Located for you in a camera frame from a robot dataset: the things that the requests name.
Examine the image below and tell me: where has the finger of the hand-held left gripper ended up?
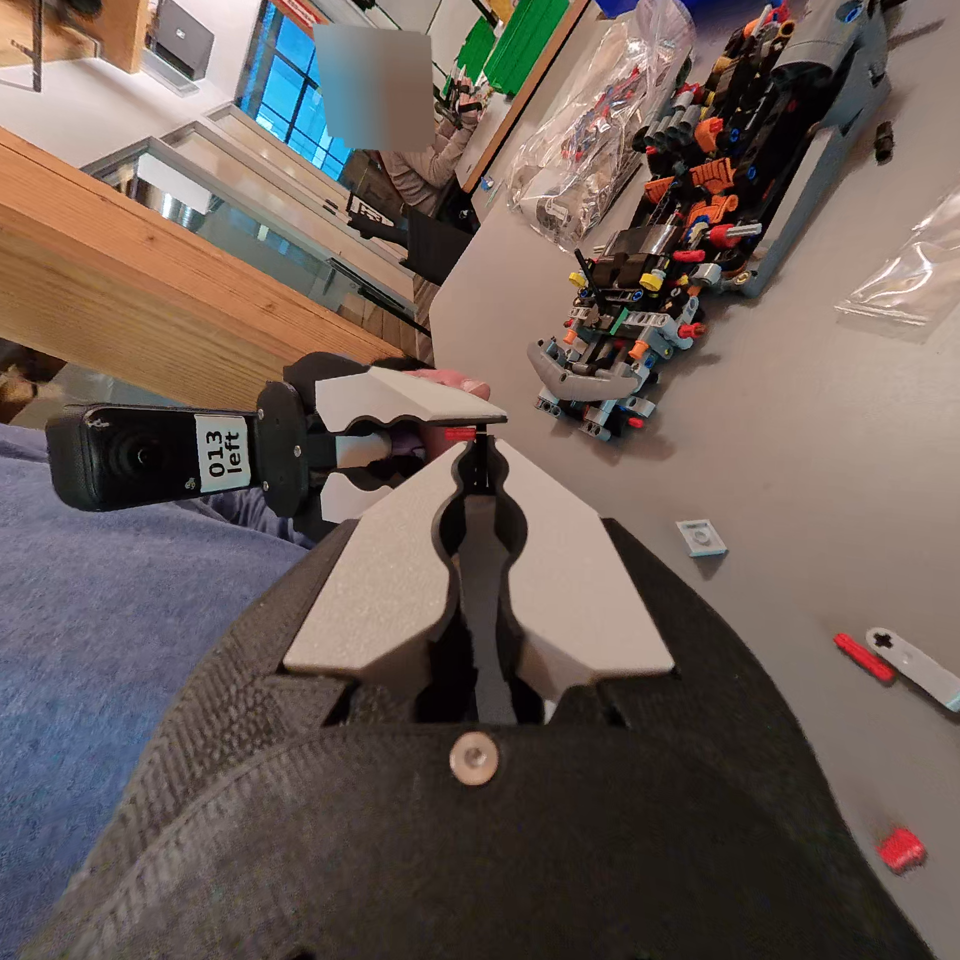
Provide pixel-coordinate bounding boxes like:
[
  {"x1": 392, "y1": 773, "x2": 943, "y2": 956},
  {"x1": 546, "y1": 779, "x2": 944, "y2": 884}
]
[
  {"x1": 321, "y1": 433, "x2": 425, "y2": 526},
  {"x1": 313, "y1": 367, "x2": 510, "y2": 436}
]

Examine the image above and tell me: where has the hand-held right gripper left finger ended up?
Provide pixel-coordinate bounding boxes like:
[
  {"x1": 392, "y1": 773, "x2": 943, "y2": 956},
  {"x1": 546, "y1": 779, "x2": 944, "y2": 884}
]
[{"x1": 279, "y1": 441, "x2": 478, "y2": 724}]

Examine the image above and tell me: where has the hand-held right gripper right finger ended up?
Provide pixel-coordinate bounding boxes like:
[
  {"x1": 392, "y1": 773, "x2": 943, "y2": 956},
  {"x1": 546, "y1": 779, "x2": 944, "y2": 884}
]
[{"x1": 489, "y1": 437, "x2": 678, "y2": 715}]

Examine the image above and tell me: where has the light blue lego tile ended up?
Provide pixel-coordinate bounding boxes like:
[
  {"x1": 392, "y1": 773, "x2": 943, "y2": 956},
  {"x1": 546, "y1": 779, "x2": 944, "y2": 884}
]
[{"x1": 675, "y1": 519, "x2": 730, "y2": 559}]

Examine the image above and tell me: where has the long red lego pin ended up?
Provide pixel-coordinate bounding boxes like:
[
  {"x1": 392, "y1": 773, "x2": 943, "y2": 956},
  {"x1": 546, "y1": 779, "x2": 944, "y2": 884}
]
[{"x1": 832, "y1": 632, "x2": 899, "y2": 684}]

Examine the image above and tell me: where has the lego car chassis model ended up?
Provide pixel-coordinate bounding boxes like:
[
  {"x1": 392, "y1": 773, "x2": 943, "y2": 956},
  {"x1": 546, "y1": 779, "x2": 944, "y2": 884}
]
[{"x1": 527, "y1": 0, "x2": 895, "y2": 445}]

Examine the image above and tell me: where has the clear bag of lego parts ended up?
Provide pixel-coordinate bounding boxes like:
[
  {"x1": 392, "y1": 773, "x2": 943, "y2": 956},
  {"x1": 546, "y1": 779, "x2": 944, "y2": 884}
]
[{"x1": 506, "y1": 0, "x2": 697, "y2": 254}]

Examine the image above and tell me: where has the pale grey thin lego liftarm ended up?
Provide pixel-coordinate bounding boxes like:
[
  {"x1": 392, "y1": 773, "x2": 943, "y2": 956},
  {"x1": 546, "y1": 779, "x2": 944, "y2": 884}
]
[{"x1": 864, "y1": 626, "x2": 960, "y2": 714}]

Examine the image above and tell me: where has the red lego bush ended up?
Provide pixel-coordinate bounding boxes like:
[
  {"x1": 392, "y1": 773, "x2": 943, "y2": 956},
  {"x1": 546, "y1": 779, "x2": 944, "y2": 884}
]
[{"x1": 874, "y1": 826, "x2": 929, "y2": 876}]

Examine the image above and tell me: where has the person's left hand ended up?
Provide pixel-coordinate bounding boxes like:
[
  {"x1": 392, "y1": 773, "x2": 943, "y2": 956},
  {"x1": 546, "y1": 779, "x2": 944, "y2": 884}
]
[{"x1": 403, "y1": 366, "x2": 494, "y2": 404}]

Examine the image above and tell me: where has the black chair with tag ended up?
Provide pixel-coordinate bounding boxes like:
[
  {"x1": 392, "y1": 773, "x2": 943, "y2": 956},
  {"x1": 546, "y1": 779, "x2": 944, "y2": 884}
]
[{"x1": 346, "y1": 191, "x2": 479, "y2": 288}]

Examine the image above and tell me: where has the large wooden beam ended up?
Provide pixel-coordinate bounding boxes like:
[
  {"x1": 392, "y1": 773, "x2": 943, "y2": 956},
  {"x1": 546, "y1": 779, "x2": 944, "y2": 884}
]
[{"x1": 0, "y1": 123, "x2": 410, "y2": 417}]

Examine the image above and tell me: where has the glass partition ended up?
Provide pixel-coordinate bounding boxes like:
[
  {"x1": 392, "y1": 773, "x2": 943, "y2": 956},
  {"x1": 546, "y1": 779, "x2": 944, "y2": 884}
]
[{"x1": 81, "y1": 101, "x2": 421, "y2": 325}]

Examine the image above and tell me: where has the neighbouring grey table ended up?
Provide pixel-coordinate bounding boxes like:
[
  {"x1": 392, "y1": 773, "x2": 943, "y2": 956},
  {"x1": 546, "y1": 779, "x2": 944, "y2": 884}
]
[{"x1": 450, "y1": 0, "x2": 597, "y2": 195}]

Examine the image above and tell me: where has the blue-lit window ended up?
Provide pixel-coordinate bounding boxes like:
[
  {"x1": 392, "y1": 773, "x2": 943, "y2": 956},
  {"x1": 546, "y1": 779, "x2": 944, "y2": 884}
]
[{"x1": 236, "y1": 11, "x2": 354, "y2": 181}]

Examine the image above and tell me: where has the green storage bin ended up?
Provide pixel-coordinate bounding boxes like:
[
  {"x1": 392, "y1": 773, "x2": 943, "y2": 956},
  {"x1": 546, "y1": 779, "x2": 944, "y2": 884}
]
[
  {"x1": 483, "y1": 0, "x2": 577, "y2": 100},
  {"x1": 457, "y1": 13, "x2": 498, "y2": 76}
]

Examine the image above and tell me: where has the small empty clear bag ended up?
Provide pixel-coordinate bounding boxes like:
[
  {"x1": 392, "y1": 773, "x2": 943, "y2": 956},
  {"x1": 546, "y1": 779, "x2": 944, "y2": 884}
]
[{"x1": 834, "y1": 186, "x2": 960, "y2": 345}]

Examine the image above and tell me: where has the black wall device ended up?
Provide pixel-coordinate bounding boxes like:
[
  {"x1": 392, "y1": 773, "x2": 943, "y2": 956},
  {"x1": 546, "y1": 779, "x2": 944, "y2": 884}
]
[{"x1": 146, "y1": 0, "x2": 216, "y2": 80}]

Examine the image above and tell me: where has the wooden loft frame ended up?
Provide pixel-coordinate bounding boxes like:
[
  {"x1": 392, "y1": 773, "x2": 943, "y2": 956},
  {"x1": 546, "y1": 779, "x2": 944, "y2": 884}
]
[{"x1": 0, "y1": 0, "x2": 151, "y2": 76}]

